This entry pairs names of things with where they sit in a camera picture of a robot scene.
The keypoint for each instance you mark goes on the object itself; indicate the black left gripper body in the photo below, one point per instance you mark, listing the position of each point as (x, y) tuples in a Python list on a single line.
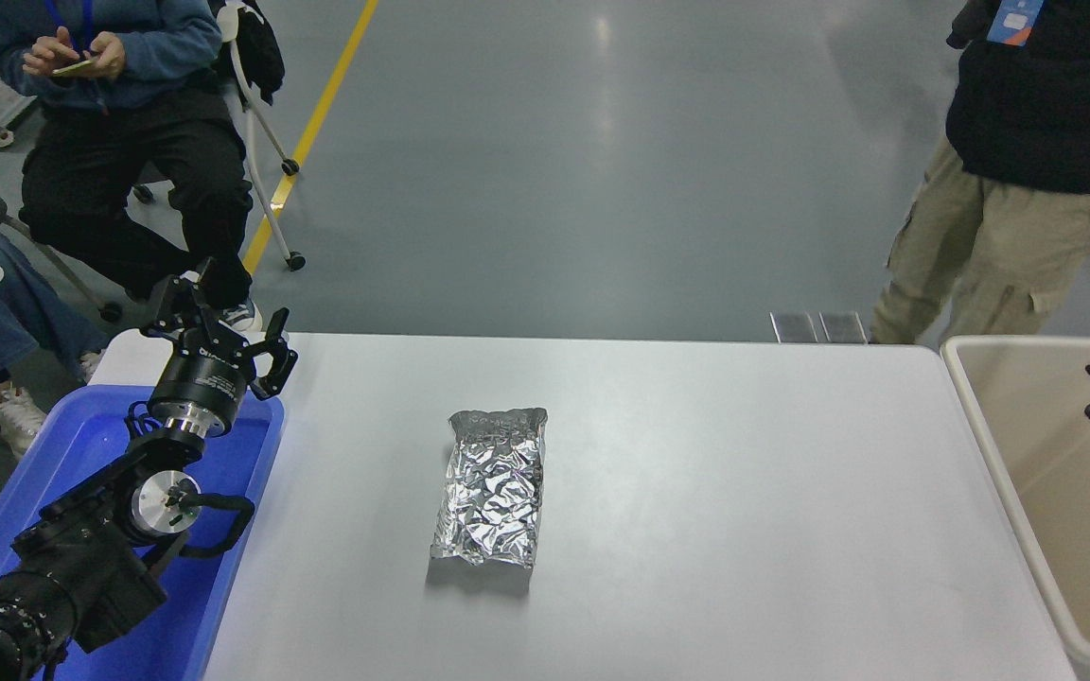
[(204, 378)]

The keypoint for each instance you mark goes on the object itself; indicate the metal floor plate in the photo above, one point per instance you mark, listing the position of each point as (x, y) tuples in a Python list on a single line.
[(794, 327), (841, 327)]

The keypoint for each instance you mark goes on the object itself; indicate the black jacket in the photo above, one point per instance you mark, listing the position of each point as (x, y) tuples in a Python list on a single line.
[(256, 47)]

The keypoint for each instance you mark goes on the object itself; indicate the blue plastic tray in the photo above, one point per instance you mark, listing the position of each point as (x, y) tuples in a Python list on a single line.
[(91, 445)]

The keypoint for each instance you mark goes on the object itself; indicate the standing person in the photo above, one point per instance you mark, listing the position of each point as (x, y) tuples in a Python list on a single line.
[(1037, 142)]

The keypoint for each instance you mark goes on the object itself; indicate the crumpled silver foil tray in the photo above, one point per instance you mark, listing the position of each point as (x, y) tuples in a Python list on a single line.
[(493, 492)]

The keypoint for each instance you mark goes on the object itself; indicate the large pale dustbin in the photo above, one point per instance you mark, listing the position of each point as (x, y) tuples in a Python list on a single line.
[(1056, 530)]

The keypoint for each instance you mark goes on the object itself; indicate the seated person's left hand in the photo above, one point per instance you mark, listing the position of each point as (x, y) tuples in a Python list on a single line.
[(108, 55)]

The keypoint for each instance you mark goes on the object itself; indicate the seated person's right hand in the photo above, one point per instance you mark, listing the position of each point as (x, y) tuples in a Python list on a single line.
[(45, 55)]

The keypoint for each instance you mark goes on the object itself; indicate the smartphone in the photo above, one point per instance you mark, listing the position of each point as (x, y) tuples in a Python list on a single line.
[(74, 67)]

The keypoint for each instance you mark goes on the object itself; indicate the white-framed wheeled chair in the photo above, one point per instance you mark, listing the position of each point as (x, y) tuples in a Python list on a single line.
[(266, 142)]

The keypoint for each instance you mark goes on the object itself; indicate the seated person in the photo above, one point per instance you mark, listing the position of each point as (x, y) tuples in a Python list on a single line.
[(129, 151)]

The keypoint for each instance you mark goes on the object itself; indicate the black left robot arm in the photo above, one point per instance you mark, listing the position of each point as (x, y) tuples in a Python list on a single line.
[(81, 567)]

